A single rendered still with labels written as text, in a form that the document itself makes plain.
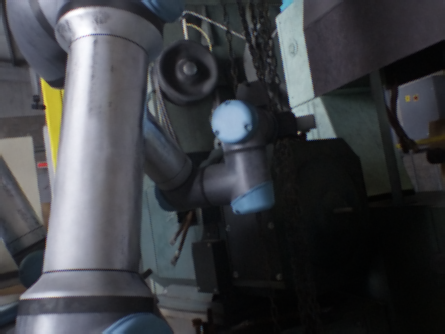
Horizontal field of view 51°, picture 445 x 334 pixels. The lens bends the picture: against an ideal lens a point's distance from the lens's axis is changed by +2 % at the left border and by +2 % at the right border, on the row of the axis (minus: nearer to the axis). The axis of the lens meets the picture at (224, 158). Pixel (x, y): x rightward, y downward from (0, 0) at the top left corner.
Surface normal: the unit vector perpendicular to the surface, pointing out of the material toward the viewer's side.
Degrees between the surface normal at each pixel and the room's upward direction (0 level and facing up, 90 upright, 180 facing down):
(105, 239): 80
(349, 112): 72
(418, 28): 90
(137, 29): 128
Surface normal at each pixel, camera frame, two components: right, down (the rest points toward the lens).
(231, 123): -0.34, -0.01
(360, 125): 0.29, -0.42
